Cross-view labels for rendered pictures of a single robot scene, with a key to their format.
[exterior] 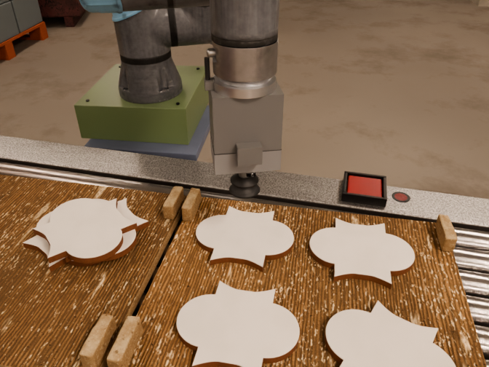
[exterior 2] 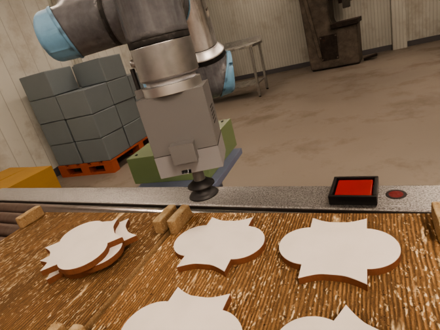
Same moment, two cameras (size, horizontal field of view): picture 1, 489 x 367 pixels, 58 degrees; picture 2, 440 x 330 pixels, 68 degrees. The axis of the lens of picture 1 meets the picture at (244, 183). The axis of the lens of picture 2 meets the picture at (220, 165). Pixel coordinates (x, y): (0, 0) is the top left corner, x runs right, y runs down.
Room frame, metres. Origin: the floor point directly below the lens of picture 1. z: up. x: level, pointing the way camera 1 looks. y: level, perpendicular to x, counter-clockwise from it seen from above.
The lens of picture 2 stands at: (0.12, -0.16, 1.22)
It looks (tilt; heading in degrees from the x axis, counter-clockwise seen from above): 21 degrees down; 18
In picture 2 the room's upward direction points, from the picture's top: 15 degrees counter-clockwise
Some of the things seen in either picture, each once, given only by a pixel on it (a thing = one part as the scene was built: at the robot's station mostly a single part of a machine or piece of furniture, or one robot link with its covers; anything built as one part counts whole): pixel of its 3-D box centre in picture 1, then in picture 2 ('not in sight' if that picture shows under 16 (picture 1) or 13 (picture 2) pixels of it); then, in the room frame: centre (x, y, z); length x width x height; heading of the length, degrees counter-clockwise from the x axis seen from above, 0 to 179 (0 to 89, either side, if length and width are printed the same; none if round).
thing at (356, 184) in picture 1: (364, 188); (353, 190); (0.66, -0.22, 0.92); 0.06 x 0.06 x 0.01; 76
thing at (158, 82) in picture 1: (148, 70); not in sight; (1.02, 0.23, 1.01); 0.15 x 0.15 x 0.10
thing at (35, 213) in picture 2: not in sight; (30, 216); (0.65, 0.50, 0.95); 0.06 x 0.02 x 0.03; 169
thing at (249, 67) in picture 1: (241, 58); (164, 63); (0.51, 0.00, 1.21); 0.08 x 0.08 x 0.05
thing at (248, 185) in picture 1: (244, 180); (201, 185); (0.51, 0.00, 1.04); 0.04 x 0.04 x 0.02
